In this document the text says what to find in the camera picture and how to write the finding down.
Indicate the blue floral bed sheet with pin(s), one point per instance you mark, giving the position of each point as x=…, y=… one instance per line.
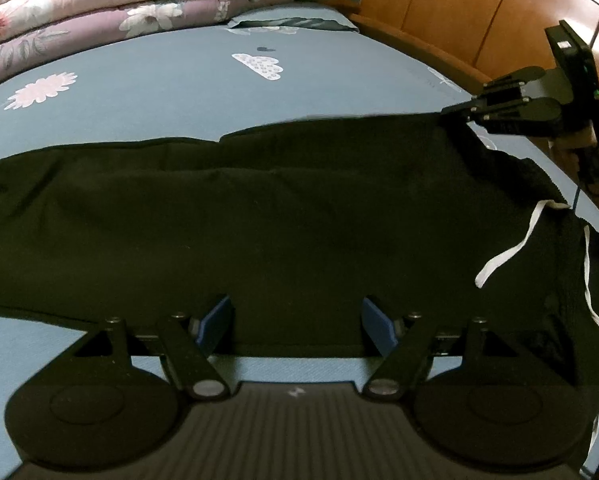
x=154, y=95

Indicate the wooden bed headboard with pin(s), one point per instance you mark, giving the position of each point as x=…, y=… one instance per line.
x=454, y=0

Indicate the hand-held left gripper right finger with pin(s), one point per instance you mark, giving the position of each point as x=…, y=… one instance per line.
x=379, y=327

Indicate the black pants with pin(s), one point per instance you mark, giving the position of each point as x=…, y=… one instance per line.
x=279, y=220

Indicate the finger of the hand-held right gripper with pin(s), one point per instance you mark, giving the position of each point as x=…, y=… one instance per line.
x=509, y=82
x=519, y=116

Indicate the purple floral quilt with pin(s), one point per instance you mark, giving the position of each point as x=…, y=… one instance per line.
x=94, y=22

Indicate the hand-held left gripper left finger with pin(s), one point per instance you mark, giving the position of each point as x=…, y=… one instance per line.
x=217, y=326

